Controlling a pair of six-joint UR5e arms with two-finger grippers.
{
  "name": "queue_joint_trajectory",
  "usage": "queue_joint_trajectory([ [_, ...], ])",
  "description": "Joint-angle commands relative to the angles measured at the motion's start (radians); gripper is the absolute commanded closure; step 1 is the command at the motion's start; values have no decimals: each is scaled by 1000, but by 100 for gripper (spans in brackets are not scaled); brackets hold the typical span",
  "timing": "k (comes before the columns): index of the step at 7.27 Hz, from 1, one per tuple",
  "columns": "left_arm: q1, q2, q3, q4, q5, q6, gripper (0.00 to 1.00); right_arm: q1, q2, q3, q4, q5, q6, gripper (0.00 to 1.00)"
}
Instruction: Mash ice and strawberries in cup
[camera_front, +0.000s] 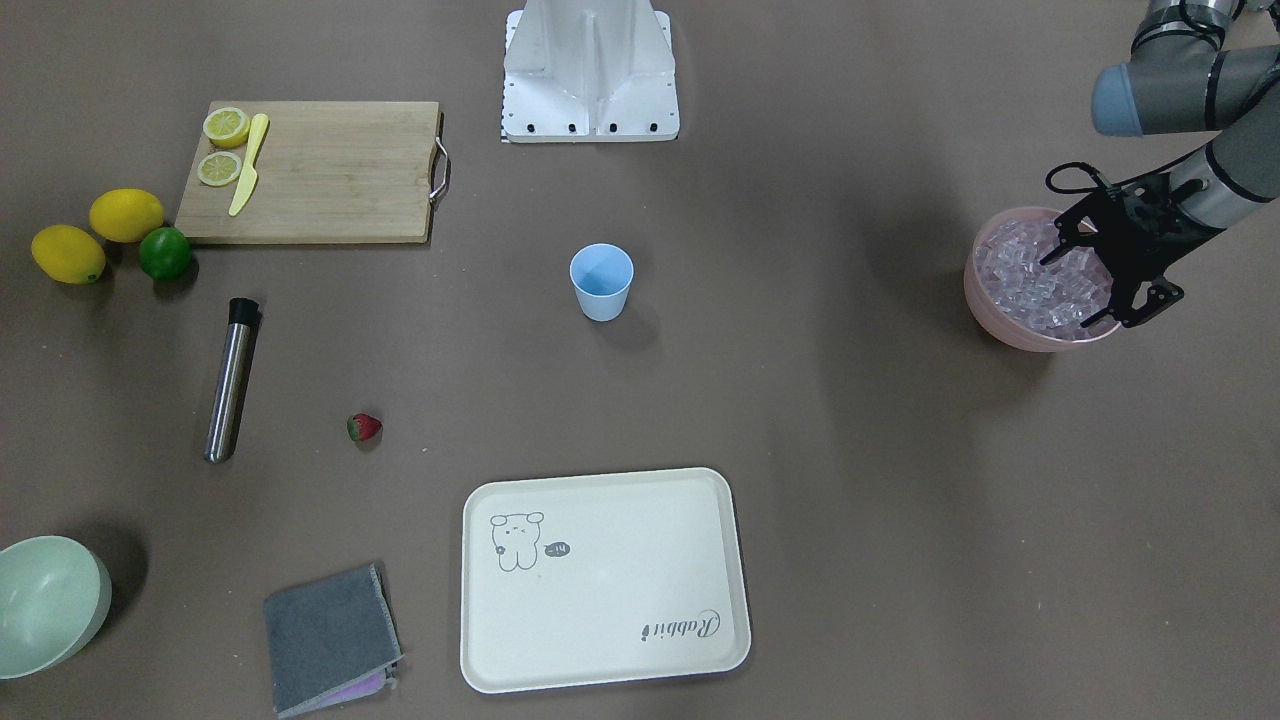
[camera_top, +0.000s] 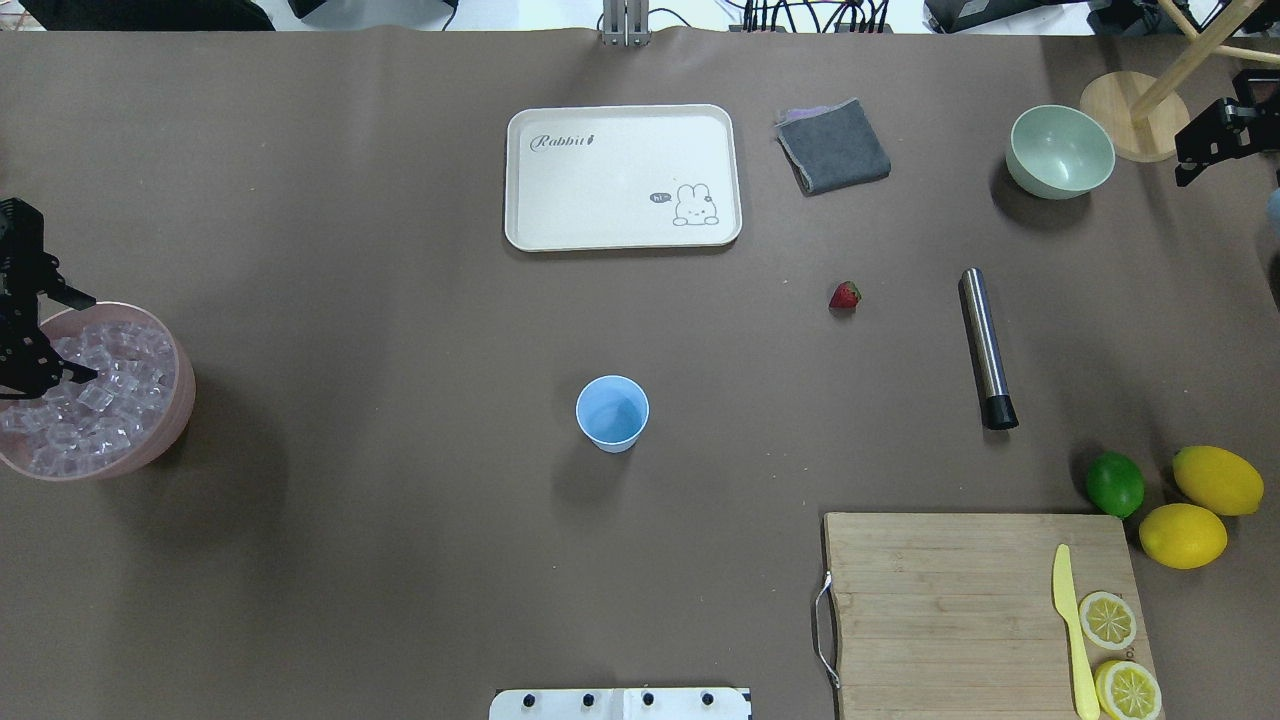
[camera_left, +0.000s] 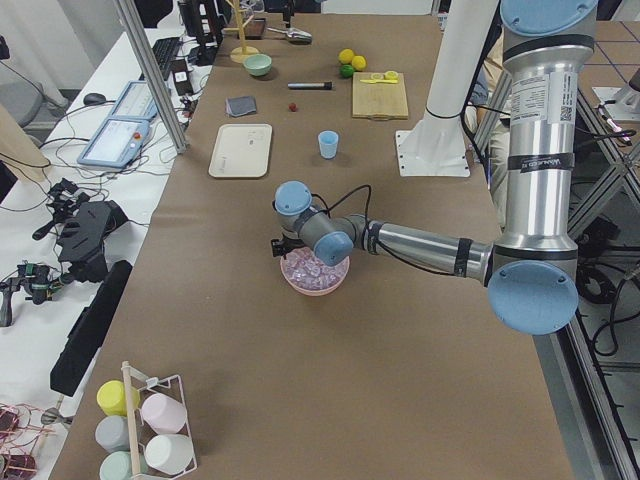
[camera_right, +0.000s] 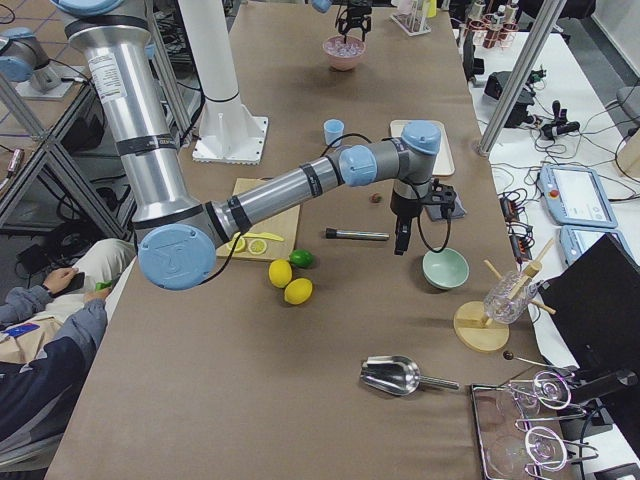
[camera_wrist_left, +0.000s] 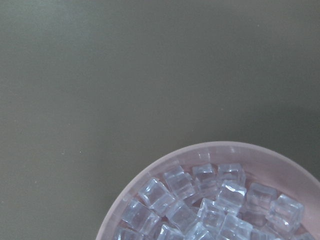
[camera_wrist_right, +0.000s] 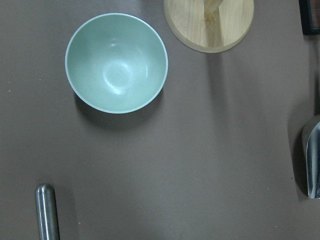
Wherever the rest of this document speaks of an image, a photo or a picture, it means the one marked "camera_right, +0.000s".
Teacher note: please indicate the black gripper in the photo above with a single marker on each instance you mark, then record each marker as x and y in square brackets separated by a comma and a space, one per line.
[353, 11]
[403, 206]

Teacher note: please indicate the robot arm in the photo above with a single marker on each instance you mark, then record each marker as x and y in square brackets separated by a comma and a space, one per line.
[323, 6]
[178, 235]

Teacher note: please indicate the pink bowl of ice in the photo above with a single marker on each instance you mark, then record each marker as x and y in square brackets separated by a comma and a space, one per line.
[344, 53]

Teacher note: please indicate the light blue plastic cup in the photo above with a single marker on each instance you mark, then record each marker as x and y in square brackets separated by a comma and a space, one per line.
[333, 131]

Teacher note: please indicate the steel ice scoop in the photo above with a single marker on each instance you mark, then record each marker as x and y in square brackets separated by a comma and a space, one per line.
[399, 375]

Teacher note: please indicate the grey folded cloth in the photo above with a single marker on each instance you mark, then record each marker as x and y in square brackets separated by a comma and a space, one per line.
[435, 212]

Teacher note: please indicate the mint green bowl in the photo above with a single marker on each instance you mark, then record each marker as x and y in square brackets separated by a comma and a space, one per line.
[445, 270]

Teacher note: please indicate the steel muddler black tip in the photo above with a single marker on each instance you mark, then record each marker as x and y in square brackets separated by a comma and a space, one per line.
[332, 233]

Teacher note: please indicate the cream rabbit tray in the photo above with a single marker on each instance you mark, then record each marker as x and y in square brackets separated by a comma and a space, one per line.
[444, 164]

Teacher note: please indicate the green lime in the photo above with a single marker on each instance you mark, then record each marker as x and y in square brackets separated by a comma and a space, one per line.
[301, 258]

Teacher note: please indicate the wooden cutting board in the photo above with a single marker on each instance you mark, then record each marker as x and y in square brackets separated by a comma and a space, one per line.
[284, 224]

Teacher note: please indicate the wooden glass rack stand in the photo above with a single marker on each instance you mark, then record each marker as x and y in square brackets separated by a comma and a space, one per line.
[476, 330]

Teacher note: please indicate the yellow lemon outer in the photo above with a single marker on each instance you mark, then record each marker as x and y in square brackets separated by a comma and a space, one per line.
[298, 291]

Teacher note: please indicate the clear glass on rack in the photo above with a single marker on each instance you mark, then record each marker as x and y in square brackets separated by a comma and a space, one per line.
[508, 299]

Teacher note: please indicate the yellow lemon near board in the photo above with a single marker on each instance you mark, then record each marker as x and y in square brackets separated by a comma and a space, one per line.
[280, 273]

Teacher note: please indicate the yellow plastic knife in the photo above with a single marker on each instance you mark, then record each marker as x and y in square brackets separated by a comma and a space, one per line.
[264, 235]

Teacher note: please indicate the lemon half upper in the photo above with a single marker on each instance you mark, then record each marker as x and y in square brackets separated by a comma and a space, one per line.
[257, 246]

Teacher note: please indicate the lemon half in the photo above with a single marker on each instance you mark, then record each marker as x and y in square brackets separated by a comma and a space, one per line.
[257, 246]
[237, 244]

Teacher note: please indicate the lemon half lower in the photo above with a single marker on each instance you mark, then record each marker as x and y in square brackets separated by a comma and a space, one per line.
[237, 244]

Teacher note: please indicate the teach pendant lower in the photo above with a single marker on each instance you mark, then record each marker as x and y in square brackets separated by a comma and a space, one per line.
[576, 240]

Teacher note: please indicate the teach pendant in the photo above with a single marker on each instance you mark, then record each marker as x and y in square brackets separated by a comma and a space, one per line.
[575, 196]
[576, 240]

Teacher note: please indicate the teach pendant upper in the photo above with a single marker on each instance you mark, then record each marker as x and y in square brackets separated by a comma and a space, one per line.
[575, 196]

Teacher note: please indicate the black monitor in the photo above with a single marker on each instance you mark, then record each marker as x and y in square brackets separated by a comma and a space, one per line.
[596, 303]

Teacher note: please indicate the seated person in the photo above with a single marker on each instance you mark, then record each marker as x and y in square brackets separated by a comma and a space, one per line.
[50, 336]

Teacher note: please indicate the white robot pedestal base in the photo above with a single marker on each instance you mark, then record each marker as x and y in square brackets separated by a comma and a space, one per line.
[227, 132]

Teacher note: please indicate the aluminium frame post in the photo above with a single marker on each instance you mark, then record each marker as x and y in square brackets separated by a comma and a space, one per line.
[548, 15]

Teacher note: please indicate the metal wire glass rack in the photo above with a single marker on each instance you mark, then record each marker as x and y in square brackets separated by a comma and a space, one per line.
[517, 426]

